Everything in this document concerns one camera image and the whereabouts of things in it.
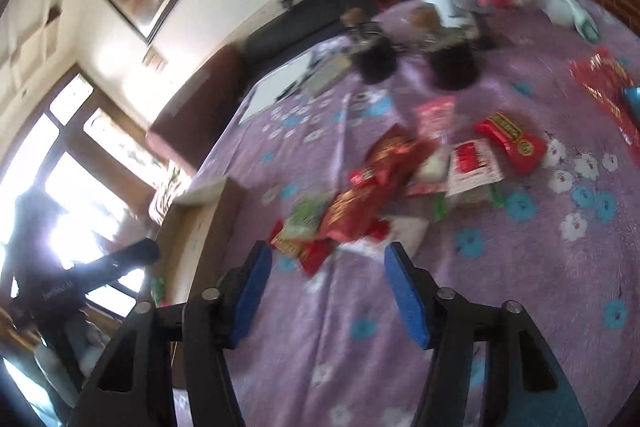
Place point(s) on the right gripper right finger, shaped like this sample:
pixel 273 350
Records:
pixel 521 381

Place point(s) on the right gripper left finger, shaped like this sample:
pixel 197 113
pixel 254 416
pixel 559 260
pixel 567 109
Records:
pixel 132 384

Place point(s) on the clear green-edged snack packet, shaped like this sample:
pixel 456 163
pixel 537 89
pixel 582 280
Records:
pixel 473 179

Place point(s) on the green leaf snack packet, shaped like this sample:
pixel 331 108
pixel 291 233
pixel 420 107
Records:
pixel 306 216

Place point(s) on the small red snack packet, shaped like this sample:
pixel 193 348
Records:
pixel 523 149

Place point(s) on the dark red gold-character snack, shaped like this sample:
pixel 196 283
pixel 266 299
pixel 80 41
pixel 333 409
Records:
pixel 353 211

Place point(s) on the pink cartoon snack packet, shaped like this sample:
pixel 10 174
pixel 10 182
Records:
pixel 435 125

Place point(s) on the white red sachet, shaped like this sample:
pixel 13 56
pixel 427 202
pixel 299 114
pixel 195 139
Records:
pixel 409 231

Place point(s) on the long red black-label snack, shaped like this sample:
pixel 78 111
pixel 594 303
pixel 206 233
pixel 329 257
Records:
pixel 310 255

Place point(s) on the wooden glass door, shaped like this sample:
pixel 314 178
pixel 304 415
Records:
pixel 85 154

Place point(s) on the cardboard box tray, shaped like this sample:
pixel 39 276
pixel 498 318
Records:
pixel 193 240

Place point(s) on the purple floral tablecloth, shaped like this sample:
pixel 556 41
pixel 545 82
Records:
pixel 330 350

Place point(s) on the maroon armchair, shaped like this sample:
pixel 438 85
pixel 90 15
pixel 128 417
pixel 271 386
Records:
pixel 193 120

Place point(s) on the white paper notebook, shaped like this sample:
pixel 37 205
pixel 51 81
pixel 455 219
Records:
pixel 268 88

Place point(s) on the black smartphone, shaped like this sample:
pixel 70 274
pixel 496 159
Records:
pixel 631 98

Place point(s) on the red gold foil envelope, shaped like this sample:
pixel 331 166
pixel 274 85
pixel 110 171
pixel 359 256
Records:
pixel 603 78

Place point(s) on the near black jar with cork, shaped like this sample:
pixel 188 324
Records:
pixel 449 50

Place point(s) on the black jar with cork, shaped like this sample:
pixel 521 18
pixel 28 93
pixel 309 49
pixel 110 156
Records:
pixel 449 50
pixel 372 51

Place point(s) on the brown booklet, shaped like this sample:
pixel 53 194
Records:
pixel 326 75

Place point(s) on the far black jar with cork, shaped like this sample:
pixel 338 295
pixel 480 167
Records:
pixel 372 51

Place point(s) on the white cloth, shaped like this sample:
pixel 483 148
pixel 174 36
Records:
pixel 567 14

